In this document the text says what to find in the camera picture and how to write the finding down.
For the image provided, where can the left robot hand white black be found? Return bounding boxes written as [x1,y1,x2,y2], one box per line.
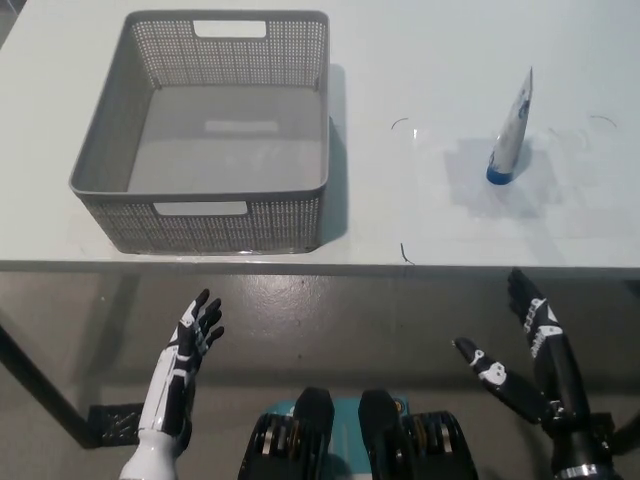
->
[137,288,226,437]

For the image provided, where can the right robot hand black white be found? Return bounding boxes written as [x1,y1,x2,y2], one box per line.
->
[452,268,595,432]

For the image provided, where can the white shampoo tube blue cap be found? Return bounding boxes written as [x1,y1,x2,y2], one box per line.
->
[485,65,535,187]

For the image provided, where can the black floor tape patch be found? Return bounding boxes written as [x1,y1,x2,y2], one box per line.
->
[589,411,617,437]
[88,401,147,445]

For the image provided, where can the black metal table leg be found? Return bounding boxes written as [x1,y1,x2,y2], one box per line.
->
[0,322,99,447]

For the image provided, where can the black robot legs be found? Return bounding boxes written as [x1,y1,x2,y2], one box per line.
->
[239,386,482,480]

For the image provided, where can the gray perforated plastic basket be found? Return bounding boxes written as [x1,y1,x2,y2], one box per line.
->
[68,9,332,255]

